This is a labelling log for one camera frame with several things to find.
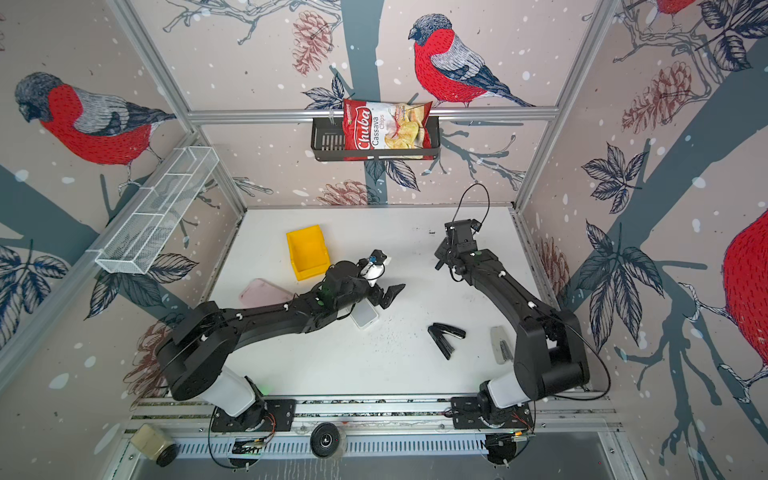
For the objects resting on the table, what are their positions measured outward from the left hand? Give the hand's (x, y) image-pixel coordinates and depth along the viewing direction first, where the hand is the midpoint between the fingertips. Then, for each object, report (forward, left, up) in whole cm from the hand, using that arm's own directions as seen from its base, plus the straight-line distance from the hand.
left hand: (393, 274), depth 81 cm
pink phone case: (+3, +42, -16) cm, 45 cm away
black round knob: (-37, +15, -6) cm, 40 cm away
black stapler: (-10, -13, -16) cm, 23 cm away
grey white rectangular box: (-4, +9, -15) cm, 18 cm away
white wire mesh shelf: (+12, +63, +13) cm, 65 cm away
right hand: (+10, -15, -3) cm, 18 cm away
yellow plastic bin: (+18, +29, -13) cm, 37 cm away
